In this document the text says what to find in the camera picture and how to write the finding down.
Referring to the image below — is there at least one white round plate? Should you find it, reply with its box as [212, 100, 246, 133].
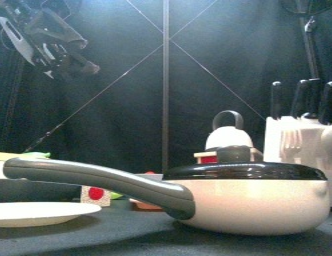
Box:
[0, 201, 104, 229]

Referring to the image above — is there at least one yellow green toy vegetable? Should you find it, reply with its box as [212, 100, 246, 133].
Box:
[0, 151, 53, 162]

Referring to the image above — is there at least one grey small box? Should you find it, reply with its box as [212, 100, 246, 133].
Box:
[134, 170, 165, 183]

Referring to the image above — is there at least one white block red dot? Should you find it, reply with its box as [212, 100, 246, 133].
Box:
[79, 185, 113, 208]

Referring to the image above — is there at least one dark grey tray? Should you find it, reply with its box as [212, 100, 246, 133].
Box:
[0, 177, 85, 203]

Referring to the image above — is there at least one orange toy piece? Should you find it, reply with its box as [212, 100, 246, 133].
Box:
[128, 197, 165, 212]

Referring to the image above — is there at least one black pan lid grey knob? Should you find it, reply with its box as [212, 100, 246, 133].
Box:
[164, 145, 329, 181]

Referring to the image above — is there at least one black upright rod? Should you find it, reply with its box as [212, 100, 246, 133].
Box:
[299, 15, 323, 81]

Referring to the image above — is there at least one white plastic fork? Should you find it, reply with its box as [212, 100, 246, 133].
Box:
[280, 129, 304, 164]

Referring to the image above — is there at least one white knife block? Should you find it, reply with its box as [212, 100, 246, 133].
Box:
[262, 115, 332, 208]

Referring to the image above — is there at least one metal vertical frame pole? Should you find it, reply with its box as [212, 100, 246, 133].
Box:
[161, 0, 172, 173]

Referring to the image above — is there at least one white kettle black handle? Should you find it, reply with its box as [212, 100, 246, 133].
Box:
[204, 109, 256, 151]

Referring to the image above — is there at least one black handled knife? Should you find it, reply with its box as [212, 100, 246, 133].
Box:
[303, 77, 324, 120]
[291, 79, 312, 118]
[317, 80, 332, 126]
[269, 80, 284, 121]

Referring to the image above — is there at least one white saucepan grey handle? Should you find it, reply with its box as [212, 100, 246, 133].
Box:
[2, 157, 332, 237]

